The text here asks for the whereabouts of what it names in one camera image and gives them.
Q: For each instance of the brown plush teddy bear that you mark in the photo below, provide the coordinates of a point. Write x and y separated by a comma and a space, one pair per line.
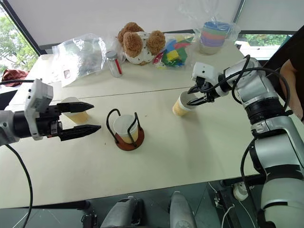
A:
136, 45

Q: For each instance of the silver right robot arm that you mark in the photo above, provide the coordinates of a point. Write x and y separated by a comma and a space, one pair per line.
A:
273, 133

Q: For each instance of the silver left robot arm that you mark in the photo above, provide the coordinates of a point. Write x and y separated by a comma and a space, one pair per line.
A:
6, 126

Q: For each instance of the dark red cloth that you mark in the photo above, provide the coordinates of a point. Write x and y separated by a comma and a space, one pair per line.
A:
14, 74

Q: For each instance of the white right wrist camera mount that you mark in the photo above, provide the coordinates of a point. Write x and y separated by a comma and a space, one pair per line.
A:
205, 70

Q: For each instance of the clear jar with grey lid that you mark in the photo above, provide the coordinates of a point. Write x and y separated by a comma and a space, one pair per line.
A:
113, 66

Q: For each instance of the clear crinkled plastic bag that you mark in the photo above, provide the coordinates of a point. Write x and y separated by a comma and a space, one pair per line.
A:
234, 29

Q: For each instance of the stack of coloured bowls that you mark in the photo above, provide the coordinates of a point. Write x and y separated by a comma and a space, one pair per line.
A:
212, 38

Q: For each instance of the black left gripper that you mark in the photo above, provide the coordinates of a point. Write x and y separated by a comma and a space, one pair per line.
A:
48, 121

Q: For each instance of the bag of coloured blocks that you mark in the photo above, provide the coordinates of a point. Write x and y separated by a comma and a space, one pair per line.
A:
174, 55

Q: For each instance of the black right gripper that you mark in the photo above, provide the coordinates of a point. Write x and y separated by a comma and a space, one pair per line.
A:
209, 91

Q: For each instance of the black table frame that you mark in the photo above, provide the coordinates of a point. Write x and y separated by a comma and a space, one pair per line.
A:
223, 202

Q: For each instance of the white power plug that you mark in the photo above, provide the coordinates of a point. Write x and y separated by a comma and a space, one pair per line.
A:
240, 191

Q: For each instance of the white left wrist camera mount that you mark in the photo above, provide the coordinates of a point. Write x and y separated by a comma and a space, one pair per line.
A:
39, 95

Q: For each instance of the black window frame bar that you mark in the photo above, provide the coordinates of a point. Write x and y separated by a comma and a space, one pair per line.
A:
23, 28

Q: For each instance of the dark grey rounded shape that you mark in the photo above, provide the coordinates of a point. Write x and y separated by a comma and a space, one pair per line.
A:
181, 211
118, 213

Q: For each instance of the white and yellow paper cup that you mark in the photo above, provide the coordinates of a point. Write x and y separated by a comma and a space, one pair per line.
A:
180, 110
79, 117
123, 126

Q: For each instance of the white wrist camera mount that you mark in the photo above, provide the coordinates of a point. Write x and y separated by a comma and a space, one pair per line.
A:
39, 95
205, 70

